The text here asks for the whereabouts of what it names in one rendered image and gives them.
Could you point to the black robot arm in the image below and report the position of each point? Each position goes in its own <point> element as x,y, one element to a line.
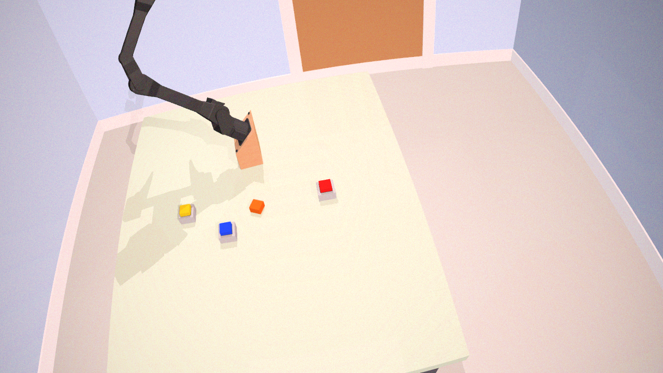
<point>141,84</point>

